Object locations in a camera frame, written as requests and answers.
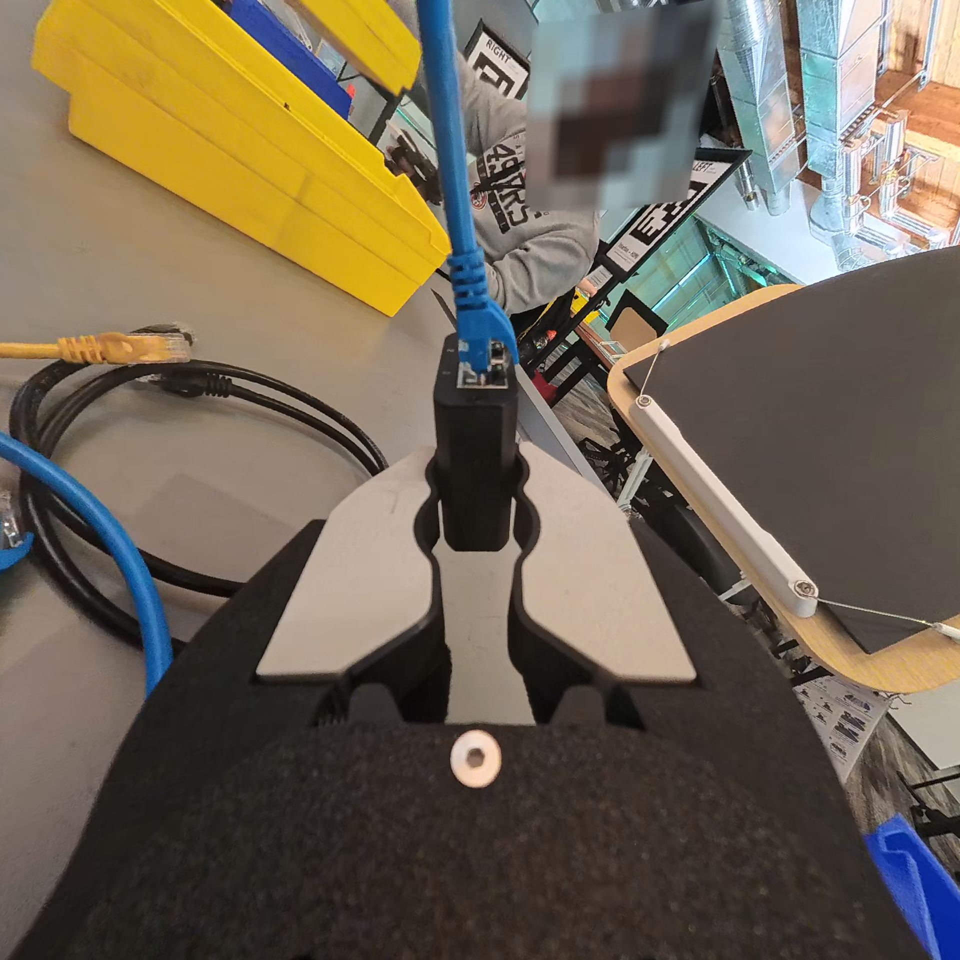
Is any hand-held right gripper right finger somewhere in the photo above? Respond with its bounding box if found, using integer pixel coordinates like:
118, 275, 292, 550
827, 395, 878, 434
507, 450, 699, 724

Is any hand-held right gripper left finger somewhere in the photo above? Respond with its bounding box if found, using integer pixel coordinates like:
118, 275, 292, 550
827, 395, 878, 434
255, 450, 454, 724

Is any black ethernet port adapter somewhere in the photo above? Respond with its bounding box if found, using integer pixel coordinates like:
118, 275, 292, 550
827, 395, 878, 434
432, 338, 529, 553

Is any black ethernet cable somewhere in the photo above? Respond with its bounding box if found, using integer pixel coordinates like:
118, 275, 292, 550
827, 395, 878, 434
8, 357, 391, 649

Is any orange ethernet cable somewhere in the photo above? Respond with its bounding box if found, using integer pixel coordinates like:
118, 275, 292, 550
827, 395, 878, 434
0, 327, 196, 367

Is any blue plastic bin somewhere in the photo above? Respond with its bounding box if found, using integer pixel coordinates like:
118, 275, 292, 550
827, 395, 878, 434
225, 0, 355, 118
863, 815, 960, 960

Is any blue ethernet cable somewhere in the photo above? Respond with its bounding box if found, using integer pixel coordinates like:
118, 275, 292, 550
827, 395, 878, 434
0, 0, 520, 699

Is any yellow plastic bin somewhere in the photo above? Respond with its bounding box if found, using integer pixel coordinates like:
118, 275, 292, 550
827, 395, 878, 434
293, 0, 424, 94
30, 0, 451, 319

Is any silver ventilation duct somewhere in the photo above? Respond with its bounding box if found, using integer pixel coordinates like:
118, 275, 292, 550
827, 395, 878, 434
717, 0, 901, 234

